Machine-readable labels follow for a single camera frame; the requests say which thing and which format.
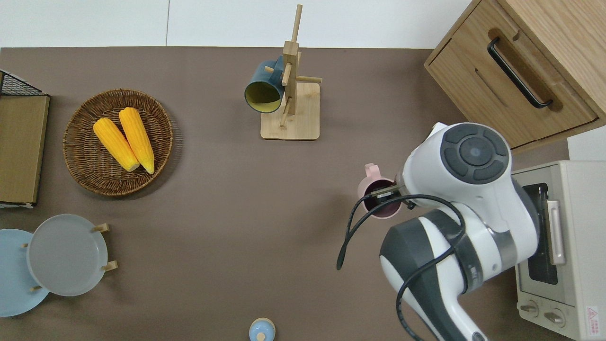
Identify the black cabinet handle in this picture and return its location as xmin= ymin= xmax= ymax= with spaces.
xmin=488 ymin=37 xmax=553 ymax=108

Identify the dark blue mug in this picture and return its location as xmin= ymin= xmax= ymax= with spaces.
xmin=244 ymin=56 xmax=287 ymax=113

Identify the wooden plate rack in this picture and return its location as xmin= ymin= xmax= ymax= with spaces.
xmin=21 ymin=224 xmax=118 ymax=292

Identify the brown table mat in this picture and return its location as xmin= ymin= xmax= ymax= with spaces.
xmin=0 ymin=46 xmax=571 ymax=341

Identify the brown wicker basket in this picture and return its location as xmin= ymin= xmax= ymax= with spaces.
xmin=63 ymin=89 xmax=174 ymax=197

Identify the wooden mug tree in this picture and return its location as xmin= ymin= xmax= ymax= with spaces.
xmin=260 ymin=4 xmax=322 ymax=141

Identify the light blue plate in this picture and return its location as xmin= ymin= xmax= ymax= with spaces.
xmin=0 ymin=229 xmax=50 ymax=317

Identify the wire and wood shelf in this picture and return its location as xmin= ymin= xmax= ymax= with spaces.
xmin=0 ymin=70 xmax=51 ymax=209

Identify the grey plate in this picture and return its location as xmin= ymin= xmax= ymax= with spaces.
xmin=27 ymin=214 xmax=108 ymax=297

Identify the cream toaster oven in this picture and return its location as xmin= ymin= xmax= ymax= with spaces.
xmin=510 ymin=160 xmax=606 ymax=341

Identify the pink mug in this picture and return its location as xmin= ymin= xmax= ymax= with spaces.
xmin=357 ymin=163 xmax=403 ymax=219

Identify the yellow corn cob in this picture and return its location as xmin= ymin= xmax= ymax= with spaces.
xmin=119 ymin=107 xmax=155 ymax=174
xmin=93 ymin=118 xmax=141 ymax=172

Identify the wooden cabinet box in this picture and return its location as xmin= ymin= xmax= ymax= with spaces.
xmin=425 ymin=0 xmax=606 ymax=158

